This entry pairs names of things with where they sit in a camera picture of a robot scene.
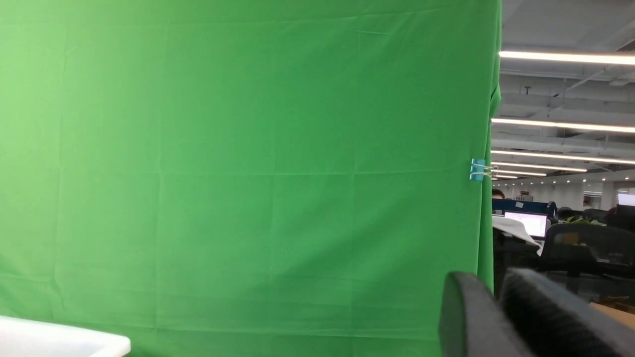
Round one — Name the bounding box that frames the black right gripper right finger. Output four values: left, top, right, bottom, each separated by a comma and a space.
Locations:
499, 268, 635, 357

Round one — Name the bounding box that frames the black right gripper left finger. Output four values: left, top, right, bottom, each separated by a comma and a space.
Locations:
439, 272, 534, 357

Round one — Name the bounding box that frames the black office chair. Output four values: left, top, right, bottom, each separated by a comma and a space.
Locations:
538, 223, 635, 279

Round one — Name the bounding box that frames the computer monitor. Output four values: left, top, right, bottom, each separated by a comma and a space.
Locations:
504, 212, 550, 240

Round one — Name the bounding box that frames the blue binder clip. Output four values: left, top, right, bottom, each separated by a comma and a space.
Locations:
469, 159, 498, 181

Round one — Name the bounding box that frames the green backdrop cloth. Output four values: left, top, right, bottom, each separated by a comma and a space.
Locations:
1, 0, 502, 357

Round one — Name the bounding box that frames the large white plastic tub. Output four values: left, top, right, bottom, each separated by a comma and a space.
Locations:
0, 316, 131, 357

